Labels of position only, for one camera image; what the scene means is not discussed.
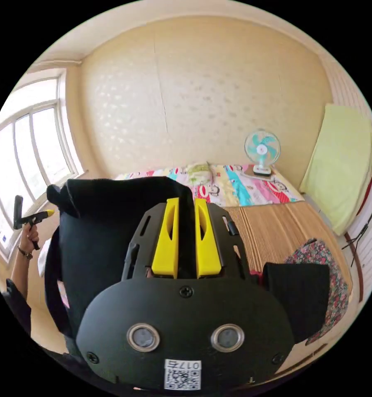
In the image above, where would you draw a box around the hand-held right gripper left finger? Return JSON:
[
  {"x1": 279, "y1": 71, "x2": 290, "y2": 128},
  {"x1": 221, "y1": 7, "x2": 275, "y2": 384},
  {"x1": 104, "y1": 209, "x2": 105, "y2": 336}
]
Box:
[{"x1": 151, "y1": 197, "x2": 180, "y2": 279}]

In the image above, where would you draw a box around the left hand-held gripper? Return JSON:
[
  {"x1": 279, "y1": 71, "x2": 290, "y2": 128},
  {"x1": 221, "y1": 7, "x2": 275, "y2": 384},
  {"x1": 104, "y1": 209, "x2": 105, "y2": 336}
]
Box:
[{"x1": 13, "y1": 209, "x2": 55, "y2": 251}]

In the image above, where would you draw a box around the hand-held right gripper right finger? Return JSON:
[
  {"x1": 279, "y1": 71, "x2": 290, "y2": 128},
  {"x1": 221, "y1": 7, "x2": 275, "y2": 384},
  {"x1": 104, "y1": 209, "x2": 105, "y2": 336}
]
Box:
[{"x1": 194, "y1": 198, "x2": 221, "y2": 278}]

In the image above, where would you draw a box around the black long sleeve shirt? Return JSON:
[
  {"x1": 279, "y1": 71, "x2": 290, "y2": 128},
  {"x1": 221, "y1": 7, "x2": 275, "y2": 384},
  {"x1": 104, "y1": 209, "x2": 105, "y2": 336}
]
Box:
[{"x1": 44, "y1": 176, "x2": 196, "y2": 357}]

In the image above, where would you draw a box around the person's left forearm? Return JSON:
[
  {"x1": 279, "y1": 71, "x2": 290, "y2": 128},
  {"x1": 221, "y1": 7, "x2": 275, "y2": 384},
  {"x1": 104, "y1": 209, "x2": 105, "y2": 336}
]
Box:
[{"x1": 10, "y1": 247, "x2": 34, "y2": 308}]

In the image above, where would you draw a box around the person's left hand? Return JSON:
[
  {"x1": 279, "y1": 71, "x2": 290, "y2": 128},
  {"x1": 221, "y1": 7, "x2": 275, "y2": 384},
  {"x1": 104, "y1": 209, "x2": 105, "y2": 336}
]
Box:
[{"x1": 18, "y1": 225, "x2": 41, "y2": 257}]

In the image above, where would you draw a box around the window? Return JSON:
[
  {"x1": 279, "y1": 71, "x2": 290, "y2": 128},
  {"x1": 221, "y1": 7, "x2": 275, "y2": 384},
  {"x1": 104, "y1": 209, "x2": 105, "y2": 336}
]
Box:
[{"x1": 0, "y1": 67, "x2": 88, "y2": 264}]

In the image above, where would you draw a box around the bed with mat and printed sheet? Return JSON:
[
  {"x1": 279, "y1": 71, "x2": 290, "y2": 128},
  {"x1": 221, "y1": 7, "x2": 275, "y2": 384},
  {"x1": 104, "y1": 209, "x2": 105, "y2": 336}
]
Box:
[{"x1": 114, "y1": 163, "x2": 362, "y2": 345}]

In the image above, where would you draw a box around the pale green bundle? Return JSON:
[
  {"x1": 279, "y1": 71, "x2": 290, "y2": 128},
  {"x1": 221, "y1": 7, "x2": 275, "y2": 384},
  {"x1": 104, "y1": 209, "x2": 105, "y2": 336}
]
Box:
[{"x1": 187, "y1": 161, "x2": 217, "y2": 184}]

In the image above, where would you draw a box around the person's body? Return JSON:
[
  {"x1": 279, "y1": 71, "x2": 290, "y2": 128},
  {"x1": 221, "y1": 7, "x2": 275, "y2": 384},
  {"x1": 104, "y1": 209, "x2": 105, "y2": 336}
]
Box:
[{"x1": 1, "y1": 277, "x2": 91, "y2": 378}]

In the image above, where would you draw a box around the white and teal table fan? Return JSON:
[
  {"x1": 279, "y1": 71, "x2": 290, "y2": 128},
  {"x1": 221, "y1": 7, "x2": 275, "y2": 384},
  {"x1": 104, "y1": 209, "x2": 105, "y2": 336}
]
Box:
[{"x1": 244, "y1": 129, "x2": 281, "y2": 178}]

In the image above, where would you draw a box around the pile of clothes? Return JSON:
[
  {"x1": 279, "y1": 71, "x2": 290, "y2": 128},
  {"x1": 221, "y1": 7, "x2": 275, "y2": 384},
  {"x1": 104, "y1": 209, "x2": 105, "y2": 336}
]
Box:
[{"x1": 251, "y1": 238, "x2": 350, "y2": 347}]

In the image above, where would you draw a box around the light green folded blanket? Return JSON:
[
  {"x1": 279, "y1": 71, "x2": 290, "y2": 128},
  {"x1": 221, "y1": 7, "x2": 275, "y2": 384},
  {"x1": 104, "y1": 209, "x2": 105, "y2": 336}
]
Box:
[{"x1": 298, "y1": 103, "x2": 372, "y2": 237}]

